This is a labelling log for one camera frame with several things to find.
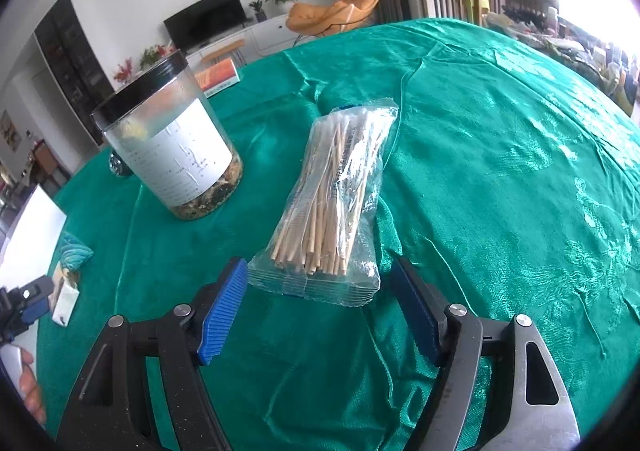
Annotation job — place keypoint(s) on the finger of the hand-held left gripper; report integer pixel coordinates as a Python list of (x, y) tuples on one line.
[(32, 313)]

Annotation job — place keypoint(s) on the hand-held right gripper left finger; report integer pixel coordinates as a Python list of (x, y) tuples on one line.
[(222, 311)]

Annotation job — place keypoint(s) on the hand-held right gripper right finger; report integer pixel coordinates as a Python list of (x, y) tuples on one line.
[(415, 316)]

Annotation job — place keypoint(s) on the bag of wooden cotton swabs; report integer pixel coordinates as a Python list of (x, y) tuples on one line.
[(335, 191)]

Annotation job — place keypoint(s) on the person's left hand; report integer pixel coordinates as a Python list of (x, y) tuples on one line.
[(32, 386)]

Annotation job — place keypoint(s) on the small white packet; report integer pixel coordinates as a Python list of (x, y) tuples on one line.
[(65, 303)]

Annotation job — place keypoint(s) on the teal patterned cloth pouch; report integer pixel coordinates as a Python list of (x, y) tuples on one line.
[(76, 253)]

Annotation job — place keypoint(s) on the white paper sheet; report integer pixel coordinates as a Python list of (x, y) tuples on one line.
[(30, 236)]

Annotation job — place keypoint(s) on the green satin tablecloth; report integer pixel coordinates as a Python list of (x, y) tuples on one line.
[(475, 181)]

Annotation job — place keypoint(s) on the round metal object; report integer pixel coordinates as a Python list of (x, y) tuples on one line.
[(120, 166)]

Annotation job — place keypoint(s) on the clear jar with black lid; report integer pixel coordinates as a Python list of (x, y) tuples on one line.
[(165, 141)]

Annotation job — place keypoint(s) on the orange flat box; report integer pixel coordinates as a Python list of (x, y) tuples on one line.
[(217, 78)]

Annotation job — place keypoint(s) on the black display cabinet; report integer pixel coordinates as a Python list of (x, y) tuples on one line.
[(75, 66)]

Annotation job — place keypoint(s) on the red flower vase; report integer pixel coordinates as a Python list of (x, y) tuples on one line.
[(124, 72)]

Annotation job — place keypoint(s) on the wooden stool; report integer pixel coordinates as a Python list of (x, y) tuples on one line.
[(222, 50)]

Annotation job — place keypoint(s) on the red leafed potted plant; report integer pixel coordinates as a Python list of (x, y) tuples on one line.
[(157, 56)]

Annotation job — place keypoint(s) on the black television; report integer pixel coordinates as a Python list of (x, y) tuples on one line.
[(205, 21)]

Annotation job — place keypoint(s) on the small potted plant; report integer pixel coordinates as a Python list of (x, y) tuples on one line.
[(257, 11)]

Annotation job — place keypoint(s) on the pile of assorted clutter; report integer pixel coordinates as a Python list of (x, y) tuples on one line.
[(575, 46)]

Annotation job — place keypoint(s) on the orange lounge chair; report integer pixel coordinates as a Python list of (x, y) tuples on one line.
[(325, 13)]

